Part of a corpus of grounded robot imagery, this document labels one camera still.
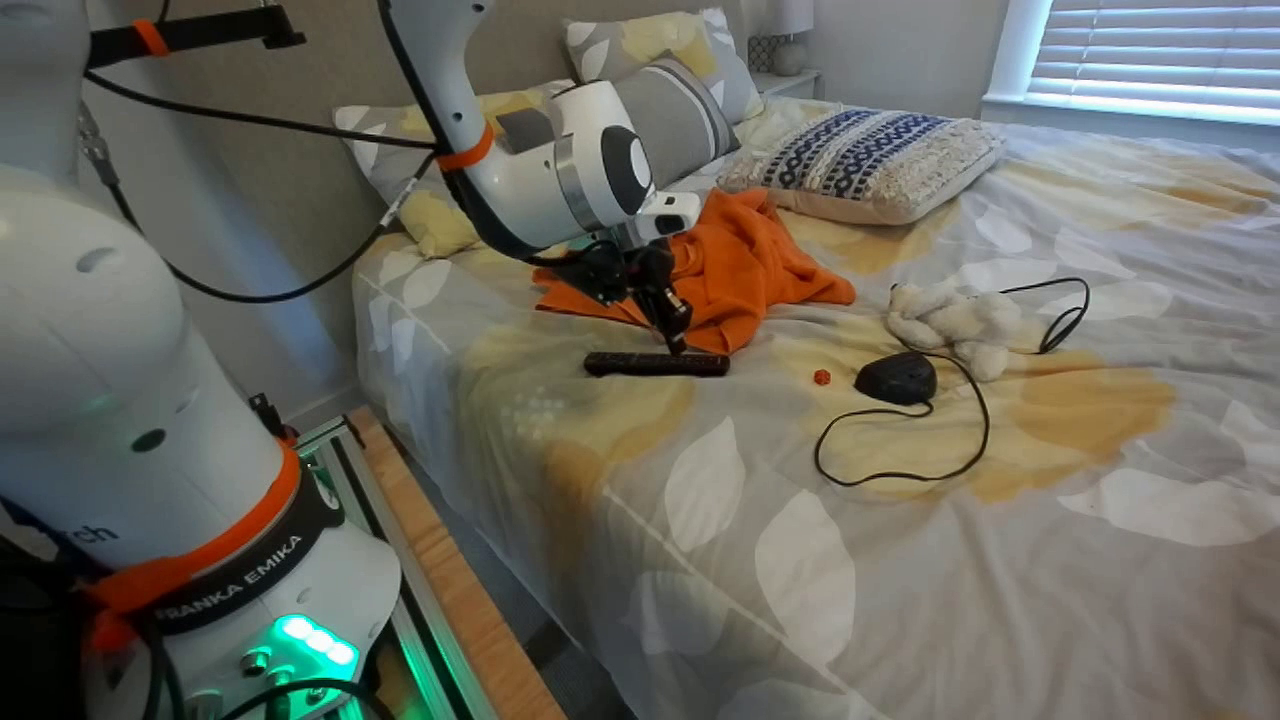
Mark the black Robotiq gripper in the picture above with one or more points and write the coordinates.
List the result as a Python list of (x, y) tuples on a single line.
[(649, 275)]

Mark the black remote control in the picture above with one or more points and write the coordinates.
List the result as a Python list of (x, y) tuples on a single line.
[(654, 361)]

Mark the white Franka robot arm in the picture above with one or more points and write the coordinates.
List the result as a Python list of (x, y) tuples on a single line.
[(120, 361)]

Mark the orange cloth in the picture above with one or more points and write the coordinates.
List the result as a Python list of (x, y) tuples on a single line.
[(747, 266)]

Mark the small orange ball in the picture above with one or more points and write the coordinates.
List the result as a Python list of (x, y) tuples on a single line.
[(821, 379)]

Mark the grey striped pillow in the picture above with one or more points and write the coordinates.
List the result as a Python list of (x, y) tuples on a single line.
[(686, 115)]

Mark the blue white patterned pillow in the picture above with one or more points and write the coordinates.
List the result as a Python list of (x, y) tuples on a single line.
[(867, 154)]

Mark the dark nightstand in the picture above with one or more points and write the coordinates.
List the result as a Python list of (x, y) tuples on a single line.
[(784, 86)]

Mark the yellow grey floral pillow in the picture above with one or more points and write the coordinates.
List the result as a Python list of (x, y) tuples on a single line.
[(427, 201), (654, 36)]

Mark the white crumpled cloth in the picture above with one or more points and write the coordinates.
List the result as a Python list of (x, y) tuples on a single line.
[(952, 321)]

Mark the grey bedside lamp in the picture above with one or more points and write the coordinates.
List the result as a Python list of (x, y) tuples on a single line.
[(784, 27)]

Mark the wooden board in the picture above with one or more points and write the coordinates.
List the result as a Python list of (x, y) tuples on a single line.
[(455, 575)]

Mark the floral yellow grey bedspread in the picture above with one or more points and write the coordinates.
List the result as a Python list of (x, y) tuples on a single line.
[(1001, 535)]

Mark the green lit robot stand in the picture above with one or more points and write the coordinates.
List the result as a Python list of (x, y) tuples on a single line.
[(401, 626)]

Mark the black bar with orange tape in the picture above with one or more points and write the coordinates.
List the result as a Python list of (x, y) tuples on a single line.
[(202, 33)]

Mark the white window blinds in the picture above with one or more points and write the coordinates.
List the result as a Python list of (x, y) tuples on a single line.
[(1163, 45)]

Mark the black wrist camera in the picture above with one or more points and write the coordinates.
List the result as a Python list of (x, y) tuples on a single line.
[(600, 269)]

